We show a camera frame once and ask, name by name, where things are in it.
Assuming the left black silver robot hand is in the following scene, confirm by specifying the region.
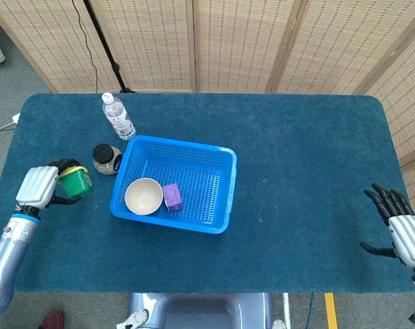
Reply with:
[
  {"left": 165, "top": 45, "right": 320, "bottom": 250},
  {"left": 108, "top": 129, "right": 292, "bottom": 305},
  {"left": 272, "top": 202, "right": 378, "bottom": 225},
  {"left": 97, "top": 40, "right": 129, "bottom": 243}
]
[{"left": 14, "top": 158, "right": 84, "bottom": 210}]

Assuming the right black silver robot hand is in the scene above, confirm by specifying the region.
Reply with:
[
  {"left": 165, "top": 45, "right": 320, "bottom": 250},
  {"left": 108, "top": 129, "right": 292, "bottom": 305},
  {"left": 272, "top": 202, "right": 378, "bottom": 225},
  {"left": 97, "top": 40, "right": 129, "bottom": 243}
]
[{"left": 360, "top": 183, "right": 415, "bottom": 270}]

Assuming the green container with yellow lid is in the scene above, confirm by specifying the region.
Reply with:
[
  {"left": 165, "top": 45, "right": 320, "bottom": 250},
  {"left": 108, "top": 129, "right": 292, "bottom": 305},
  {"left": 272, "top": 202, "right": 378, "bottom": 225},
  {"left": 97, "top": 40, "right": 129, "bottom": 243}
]
[{"left": 58, "top": 165, "right": 94, "bottom": 199}]

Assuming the glass jar with black lid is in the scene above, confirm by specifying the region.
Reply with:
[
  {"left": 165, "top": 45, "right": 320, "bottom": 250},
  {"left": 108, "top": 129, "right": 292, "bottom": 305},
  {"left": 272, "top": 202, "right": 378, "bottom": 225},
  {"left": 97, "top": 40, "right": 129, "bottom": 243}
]
[{"left": 92, "top": 143, "right": 124, "bottom": 175}]

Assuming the clear plastic water bottle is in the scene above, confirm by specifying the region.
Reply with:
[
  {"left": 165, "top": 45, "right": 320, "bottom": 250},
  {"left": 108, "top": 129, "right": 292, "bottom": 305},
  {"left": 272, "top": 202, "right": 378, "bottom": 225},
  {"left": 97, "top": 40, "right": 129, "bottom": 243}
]
[{"left": 101, "top": 92, "right": 137, "bottom": 142}]

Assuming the beige bowl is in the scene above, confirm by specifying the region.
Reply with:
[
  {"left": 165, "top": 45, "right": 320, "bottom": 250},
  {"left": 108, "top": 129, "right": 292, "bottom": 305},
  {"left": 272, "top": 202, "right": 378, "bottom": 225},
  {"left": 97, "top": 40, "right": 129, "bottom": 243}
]
[{"left": 125, "top": 178, "right": 164, "bottom": 216}]

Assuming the purple carton box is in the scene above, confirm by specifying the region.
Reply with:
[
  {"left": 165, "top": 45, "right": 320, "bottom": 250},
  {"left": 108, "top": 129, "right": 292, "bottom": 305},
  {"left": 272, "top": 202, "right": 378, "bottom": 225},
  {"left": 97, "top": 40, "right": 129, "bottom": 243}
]
[{"left": 162, "top": 182, "right": 184, "bottom": 212}]

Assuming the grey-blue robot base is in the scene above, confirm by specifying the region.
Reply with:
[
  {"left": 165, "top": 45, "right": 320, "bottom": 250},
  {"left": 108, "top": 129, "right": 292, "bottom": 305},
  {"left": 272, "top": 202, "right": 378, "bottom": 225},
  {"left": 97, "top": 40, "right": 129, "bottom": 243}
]
[{"left": 128, "top": 292, "right": 273, "bottom": 329}]

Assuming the blue plastic perforated basket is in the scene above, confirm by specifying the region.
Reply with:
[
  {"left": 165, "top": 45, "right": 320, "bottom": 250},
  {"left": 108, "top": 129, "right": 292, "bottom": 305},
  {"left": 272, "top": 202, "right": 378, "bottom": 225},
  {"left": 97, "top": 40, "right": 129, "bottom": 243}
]
[{"left": 109, "top": 134, "right": 238, "bottom": 235}]

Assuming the yellow floor tape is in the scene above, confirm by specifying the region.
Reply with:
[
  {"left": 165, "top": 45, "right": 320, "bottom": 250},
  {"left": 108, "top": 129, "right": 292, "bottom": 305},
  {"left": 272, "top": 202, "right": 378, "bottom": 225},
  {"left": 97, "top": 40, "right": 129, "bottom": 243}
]
[{"left": 324, "top": 293, "right": 338, "bottom": 329}]

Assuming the teal table mat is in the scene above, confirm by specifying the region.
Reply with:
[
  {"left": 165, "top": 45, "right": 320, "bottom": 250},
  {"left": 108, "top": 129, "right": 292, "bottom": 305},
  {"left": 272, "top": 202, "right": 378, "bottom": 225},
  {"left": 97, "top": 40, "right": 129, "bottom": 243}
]
[{"left": 0, "top": 93, "right": 415, "bottom": 295}]

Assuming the red shoe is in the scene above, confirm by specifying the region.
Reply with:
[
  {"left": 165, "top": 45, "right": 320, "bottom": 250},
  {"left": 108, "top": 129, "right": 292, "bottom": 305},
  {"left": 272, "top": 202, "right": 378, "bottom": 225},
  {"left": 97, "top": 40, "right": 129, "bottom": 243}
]
[{"left": 38, "top": 310, "right": 65, "bottom": 329}]

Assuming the white floor strip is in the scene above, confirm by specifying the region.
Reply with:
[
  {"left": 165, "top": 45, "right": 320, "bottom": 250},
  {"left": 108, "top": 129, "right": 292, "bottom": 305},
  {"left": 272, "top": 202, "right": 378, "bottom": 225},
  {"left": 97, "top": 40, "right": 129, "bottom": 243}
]
[{"left": 282, "top": 293, "right": 292, "bottom": 329}]

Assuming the black tripod stand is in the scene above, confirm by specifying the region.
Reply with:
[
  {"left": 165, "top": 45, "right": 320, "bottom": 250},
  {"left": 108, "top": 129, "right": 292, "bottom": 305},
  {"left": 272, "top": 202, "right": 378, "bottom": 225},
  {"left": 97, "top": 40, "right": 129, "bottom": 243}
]
[{"left": 82, "top": 0, "right": 137, "bottom": 94}]

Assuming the bamboo folding screen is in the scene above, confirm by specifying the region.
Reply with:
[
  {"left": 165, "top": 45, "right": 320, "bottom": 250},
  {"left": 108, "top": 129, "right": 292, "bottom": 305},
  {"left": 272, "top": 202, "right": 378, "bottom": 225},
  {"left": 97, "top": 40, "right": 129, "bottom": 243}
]
[{"left": 0, "top": 0, "right": 415, "bottom": 220}]

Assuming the white power adapter with cord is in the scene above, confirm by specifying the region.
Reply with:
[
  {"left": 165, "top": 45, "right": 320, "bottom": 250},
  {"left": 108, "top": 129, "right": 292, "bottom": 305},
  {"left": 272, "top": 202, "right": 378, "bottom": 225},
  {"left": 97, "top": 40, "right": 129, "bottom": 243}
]
[{"left": 0, "top": 112, "right": 21, "bottom": 134}]

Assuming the blue floor cable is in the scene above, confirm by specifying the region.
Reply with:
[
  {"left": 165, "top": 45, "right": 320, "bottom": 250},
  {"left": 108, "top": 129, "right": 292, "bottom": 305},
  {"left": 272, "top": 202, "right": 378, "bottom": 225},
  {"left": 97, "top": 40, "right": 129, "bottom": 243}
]
[{"left": 305, "top": 293, "right": 315, "bottom": 329}]

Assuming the thin black hanging cable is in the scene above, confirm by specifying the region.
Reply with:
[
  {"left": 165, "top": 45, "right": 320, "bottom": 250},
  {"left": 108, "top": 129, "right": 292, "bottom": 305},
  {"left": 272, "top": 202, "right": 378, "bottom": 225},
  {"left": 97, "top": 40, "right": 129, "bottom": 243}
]
[{"left": 71, "top": 0, "right": 99, "bottom": 93}]

